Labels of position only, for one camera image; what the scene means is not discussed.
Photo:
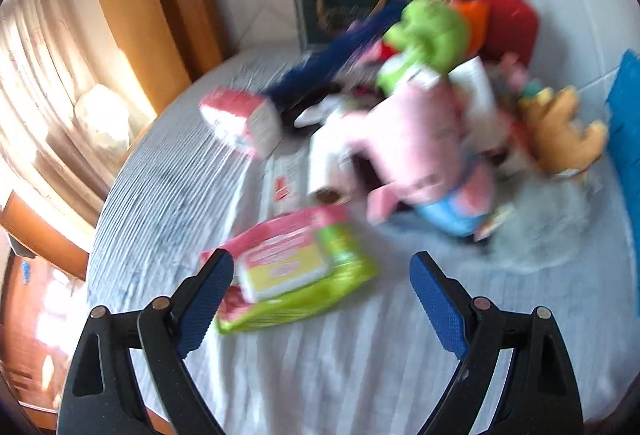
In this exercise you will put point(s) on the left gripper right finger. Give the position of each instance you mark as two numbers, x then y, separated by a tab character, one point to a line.
540	394

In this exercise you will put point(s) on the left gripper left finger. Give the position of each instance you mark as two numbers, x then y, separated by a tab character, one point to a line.
101	393

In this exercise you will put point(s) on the green pink wipes pack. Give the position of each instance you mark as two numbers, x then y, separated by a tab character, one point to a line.
291	268

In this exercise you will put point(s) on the white paper roll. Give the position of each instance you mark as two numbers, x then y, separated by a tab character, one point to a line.
331	177

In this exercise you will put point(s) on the brown bear plush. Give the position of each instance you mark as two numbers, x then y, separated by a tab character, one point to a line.
562	146

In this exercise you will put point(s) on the pink pig plush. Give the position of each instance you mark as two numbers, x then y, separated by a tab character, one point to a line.
414	141

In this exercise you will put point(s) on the pink white tissue pack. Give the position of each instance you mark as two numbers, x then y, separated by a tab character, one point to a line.
246	122

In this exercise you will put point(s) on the green frog plush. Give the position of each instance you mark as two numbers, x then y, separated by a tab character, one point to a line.
429	35

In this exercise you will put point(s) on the orange plush piece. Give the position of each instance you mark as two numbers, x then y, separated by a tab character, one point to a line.
476	16

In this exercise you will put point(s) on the blue fluffy duster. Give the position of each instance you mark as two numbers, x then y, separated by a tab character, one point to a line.
319	69

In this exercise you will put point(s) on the dark metal tin box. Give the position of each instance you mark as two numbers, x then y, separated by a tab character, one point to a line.
320	22

